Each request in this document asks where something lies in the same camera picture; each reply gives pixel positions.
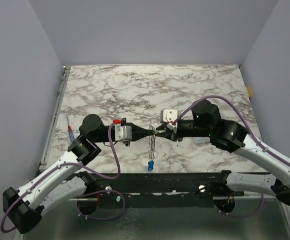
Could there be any metal keyring chain with plate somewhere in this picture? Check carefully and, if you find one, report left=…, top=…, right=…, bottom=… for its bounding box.
left=146, top=123, right=159, bottom=173

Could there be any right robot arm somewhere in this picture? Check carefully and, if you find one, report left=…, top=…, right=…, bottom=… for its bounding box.
left=157, top=99, right=290, bottom=206

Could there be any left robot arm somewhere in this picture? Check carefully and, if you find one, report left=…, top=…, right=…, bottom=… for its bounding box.
left=1, top=114, right=155, bottom=234

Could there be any clear plastic parts box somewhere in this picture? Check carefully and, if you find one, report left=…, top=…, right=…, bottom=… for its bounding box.
left=193, top=137, right=209, bottom=145

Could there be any blue red screwdriver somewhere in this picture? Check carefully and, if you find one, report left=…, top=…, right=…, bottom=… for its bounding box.
left=66, top=115, right=75, bottom=143

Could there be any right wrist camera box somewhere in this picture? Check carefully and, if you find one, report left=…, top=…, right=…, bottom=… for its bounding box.
left=160, top=108, right=178, bottom=132

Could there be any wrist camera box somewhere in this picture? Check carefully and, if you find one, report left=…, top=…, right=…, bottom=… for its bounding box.
left=160, top=108, right=178, bottom=132
left=115, top=124, right=132, bottom=142

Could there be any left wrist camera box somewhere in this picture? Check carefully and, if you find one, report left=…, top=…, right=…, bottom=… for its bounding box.
left=115, top=124, right=132, bottom=142

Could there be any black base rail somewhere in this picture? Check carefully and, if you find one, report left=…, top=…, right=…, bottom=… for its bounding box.
left=69, top=170, right=244, bottom=208

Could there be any aluminium frame rail left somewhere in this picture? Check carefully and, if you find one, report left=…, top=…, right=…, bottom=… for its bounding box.
left=37, top=66, right=71, bottom=174

